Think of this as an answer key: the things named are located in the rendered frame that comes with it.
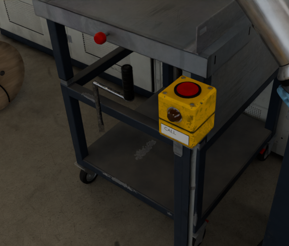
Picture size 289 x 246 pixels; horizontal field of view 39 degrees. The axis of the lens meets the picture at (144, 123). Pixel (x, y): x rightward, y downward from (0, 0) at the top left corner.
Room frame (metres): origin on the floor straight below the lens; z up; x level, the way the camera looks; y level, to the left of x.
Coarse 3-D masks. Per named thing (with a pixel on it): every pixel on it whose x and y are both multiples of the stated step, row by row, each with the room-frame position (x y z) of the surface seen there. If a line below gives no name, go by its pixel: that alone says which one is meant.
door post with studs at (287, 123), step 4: (288, 108) 1.31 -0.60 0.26; (288, 120) 1.31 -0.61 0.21; (284, 124) 1.31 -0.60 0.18; (288, 124) 1.30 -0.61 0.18; (284, 128) 1.31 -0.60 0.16; (288, 128) 1.30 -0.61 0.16; (284, 132) 1.31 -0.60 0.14; (288, 132) 1.30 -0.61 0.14; (284, 136) 1.31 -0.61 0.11; (288, 136) 1.30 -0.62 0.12; (280, 140) 1.31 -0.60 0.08; (284, 140) 1.30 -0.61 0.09; (280, 144) 1.31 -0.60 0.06; (284, 144) 1.30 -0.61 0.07; (276, 148) 1.32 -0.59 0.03; (280, 148) 1.31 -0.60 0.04; (284, 148) 1.30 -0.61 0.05; (276, 152) 1.32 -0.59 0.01; (280, 152) 1.31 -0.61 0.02; (284, 152) 1.30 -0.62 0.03
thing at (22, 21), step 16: (0, 0) 2.54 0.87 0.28; (16, 0) 2.44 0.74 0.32; (0, 16) 2.58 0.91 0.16; (16, 16) 2.47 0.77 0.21; (32, 16) 2.35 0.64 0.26; (0, 32) 2.65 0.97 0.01; (16, 32) 2.49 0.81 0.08; (32, 32) 2.37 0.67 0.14; (48, 32) 2.27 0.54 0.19; (48, 48) 2.32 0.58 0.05
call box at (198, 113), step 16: (176, 80) 0.64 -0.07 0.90; (192, 80) 0.64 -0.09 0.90; (160, 96) 0.60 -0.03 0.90; (176, 96) 0.59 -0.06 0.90; (192, 96) 0.59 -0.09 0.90; (208, 96) 0.59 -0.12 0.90; (160, 112) 0.60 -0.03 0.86; (192, 112) 0.55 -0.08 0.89; (208, 112) 0.59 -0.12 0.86; (160, 128) 0.60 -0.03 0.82; (176, 128) 0.58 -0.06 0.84; (192, 128) 0.55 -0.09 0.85; (208, 128) 0.59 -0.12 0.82; (192, 144) 0.55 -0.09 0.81
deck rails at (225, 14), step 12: (48, 0) 1.17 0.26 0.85; (216, 12) 0.88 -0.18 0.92; (228, 12) 0.92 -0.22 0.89; (240, 12) 0.97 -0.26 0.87; (204, 24) 0.84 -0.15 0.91; (216, 24) 0.88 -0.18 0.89; (228, 24) 0.93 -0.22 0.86; (204, 36) 0.84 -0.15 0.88; (216, 36) 0.89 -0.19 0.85; (192, 48) 0.84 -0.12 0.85; (204, 48) 0.84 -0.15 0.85
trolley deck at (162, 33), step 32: (32, 0) 1.20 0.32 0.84; (64, 0) 1.16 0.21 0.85; (96, 0) 1.15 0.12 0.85; (128, 0) 1.14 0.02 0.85; (160, 0) 1.12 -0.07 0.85; (192, 0) 1.11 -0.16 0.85; (224, 0) 1.10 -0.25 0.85; (96, 32) 1.03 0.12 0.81; (128, 32) 0.95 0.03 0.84; (160, 32) 0.93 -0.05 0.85; (192, 32) 0.92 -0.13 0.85; (192, 64) 0.83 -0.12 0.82
